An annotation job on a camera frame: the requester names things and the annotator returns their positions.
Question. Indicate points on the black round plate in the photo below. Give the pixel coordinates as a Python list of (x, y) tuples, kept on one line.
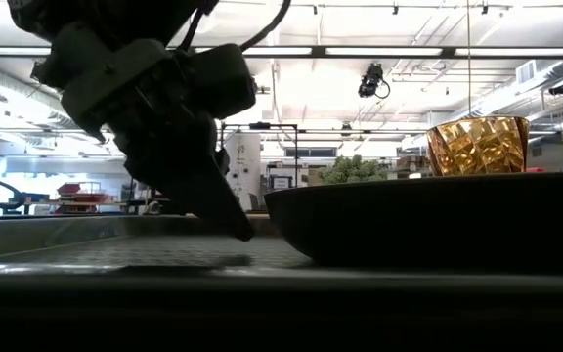
[(433, 220)]

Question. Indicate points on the amber faceted glass cup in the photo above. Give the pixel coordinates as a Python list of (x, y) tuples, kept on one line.
[(477, 146)]

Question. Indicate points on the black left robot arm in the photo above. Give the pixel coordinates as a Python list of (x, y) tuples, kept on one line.
[(115, 14)]

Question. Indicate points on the white cylindrical tank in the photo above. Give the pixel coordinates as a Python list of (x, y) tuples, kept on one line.
[(243, 171)]

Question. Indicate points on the thin black tube stand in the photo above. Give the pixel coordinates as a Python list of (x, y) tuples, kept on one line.
[(262, 125)]

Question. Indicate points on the blue framed sign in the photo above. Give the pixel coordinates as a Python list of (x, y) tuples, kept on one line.
[(280, 182)]

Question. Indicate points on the red storage bins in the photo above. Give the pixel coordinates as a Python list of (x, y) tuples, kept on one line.
[(73, 189)]

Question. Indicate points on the small green artificial plant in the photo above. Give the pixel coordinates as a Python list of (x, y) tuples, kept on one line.
[(355, 171)]

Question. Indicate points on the white air vent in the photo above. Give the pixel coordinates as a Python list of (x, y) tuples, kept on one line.
[(526, 72)]

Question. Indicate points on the black dome fixture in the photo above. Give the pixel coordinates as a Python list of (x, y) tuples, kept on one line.
[(560, 88)]

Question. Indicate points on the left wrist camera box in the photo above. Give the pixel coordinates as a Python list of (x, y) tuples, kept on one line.
[(223, 80)]

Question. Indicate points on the black aluminium rig frame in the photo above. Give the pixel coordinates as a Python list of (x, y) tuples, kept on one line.
[(318, 51)]

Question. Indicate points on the black hanging rig camera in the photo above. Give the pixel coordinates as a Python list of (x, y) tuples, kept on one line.
[(370, 80)]

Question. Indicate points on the silver air duct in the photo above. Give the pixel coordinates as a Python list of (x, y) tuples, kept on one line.
[(506, 100)]

